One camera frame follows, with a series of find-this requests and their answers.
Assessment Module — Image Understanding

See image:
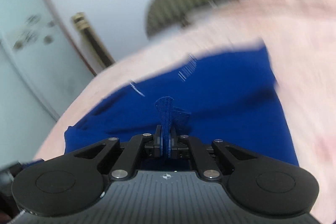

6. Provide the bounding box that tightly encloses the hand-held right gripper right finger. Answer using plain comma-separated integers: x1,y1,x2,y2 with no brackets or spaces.
168,126,263,181

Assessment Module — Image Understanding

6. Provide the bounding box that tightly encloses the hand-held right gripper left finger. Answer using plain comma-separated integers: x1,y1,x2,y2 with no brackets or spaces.
66,125,165,181

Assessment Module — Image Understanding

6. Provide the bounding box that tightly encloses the blue small garment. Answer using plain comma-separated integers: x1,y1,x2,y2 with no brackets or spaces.
21,46,300,178

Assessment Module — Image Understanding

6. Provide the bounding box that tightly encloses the gold tower fan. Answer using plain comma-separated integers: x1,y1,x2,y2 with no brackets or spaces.
71,12,116,70

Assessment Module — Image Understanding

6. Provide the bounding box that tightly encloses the frosted glass door with decals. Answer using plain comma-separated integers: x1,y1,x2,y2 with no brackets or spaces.
0,0,96,123

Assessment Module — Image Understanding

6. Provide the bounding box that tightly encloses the pink bed sheet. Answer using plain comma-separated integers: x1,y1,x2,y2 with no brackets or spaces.
34,0,336,224

